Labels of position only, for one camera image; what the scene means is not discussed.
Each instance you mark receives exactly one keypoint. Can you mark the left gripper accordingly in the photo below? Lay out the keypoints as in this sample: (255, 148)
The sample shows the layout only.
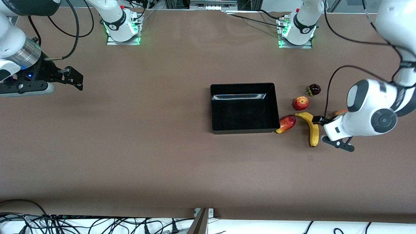
(316, 120)

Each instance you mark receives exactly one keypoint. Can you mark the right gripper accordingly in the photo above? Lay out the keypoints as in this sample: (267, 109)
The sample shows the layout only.
(46, 72)

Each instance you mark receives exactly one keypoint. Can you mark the yellow banana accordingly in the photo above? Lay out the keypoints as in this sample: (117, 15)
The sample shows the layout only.
(313, 133)

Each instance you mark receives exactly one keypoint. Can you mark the small red apple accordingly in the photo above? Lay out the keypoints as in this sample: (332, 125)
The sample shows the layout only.
(300, 103)

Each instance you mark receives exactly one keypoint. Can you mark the black rectangular plastic box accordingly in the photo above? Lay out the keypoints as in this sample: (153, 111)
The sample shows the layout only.
(243, 113)

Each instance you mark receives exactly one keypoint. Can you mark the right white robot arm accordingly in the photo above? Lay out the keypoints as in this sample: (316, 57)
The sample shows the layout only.
(112, 14)

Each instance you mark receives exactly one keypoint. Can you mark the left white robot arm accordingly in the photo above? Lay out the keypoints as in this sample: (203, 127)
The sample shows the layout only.
(367, 100)

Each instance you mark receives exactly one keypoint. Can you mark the red peach fruit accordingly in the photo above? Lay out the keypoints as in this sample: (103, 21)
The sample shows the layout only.
(340, 112)

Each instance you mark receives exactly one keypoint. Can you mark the dark purple mangosteen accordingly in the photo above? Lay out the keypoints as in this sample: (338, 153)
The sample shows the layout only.
(314, 89)

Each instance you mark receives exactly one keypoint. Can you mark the red yellow mango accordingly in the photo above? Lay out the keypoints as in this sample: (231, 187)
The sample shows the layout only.
(286, 123)

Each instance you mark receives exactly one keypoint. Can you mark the white connector strip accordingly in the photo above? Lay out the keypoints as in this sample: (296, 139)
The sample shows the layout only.
(213, 7)

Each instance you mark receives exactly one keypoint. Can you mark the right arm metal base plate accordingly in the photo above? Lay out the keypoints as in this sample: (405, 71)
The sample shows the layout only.
(113, 42)

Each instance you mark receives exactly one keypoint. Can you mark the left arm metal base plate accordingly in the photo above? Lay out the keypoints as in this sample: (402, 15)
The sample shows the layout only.
(305, 46)

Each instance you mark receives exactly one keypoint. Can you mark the small metal table bracket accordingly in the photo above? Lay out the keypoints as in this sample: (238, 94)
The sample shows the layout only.
(210, 213)

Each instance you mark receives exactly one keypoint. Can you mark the grey aluminium profile post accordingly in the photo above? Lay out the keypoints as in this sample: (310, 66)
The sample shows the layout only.
(199, 224)

